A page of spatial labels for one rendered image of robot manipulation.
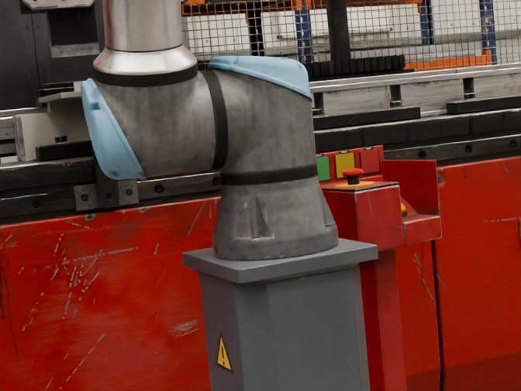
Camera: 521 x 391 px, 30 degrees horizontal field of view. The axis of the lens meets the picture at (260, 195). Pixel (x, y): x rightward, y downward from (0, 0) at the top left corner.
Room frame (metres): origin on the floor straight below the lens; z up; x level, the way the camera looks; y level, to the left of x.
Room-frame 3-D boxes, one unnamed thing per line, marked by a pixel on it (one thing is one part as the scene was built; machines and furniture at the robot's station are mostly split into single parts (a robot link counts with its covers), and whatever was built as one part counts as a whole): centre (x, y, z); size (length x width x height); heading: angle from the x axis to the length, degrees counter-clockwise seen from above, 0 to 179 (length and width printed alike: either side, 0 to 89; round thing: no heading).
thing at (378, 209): (1.84, -0.21, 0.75); 0.20 x 0.16 x 0.18; 122
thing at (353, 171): (1.80, -0.18, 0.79); 0.04 x 0.04 x 0.04
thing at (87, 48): (2.03, 0.35, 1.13); 0.10 x 0.02 x 0.10; 111
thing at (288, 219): (1.16, -0.01, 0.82); 0.15 x 0.15 x 0.10
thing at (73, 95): (1.89, 0.30, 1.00); 0.26 x 0.18 x 0.01; 21
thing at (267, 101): (1.16, -0.01, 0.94); 0.13 x 0.12 x 0.14; 106
